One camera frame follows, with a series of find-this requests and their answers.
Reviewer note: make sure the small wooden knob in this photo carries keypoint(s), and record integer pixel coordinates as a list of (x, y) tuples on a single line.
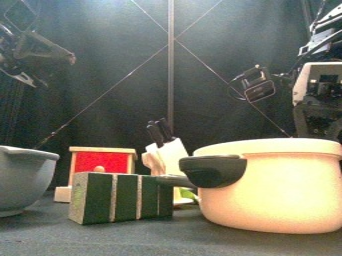
[(99, 169)]

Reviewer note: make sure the grey bowl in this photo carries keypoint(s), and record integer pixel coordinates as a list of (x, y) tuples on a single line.
[(21, 180)]

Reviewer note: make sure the red wooden toy box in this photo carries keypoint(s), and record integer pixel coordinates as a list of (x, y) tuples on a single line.
[(103, 160)]

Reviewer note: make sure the small white block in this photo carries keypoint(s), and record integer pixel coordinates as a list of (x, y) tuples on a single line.
[(63, 194)]

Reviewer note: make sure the vertical metal frame pole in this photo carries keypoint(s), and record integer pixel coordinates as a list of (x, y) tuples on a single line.
[(171, 63)]

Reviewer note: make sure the green toy leaf piece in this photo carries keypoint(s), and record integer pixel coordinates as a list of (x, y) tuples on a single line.
[(188, 196)]

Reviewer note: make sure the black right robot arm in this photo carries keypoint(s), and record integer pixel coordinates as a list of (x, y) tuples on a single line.
[(322, 30)]

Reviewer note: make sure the white knife block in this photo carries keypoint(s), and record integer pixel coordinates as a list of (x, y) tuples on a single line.
[(167, 156)]

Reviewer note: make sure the green sliced toy vegetable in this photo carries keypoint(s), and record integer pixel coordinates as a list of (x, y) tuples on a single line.
[(118, 198)]

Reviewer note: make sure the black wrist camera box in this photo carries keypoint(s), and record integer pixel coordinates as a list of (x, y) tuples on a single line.
[(259, 86)]

